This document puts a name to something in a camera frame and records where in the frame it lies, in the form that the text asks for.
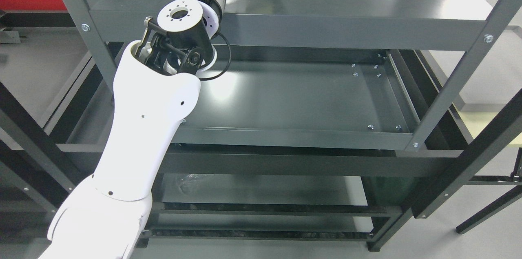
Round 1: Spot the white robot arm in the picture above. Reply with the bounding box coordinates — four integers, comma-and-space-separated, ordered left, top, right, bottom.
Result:
40, 0, 227, 259

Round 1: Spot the grey metal shelf unit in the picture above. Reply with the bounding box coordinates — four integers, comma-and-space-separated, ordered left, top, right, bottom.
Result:
64, 0, 521, 252

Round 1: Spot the black metal shelf rack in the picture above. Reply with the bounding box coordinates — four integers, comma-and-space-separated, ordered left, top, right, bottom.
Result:
1, 0, 110, 246

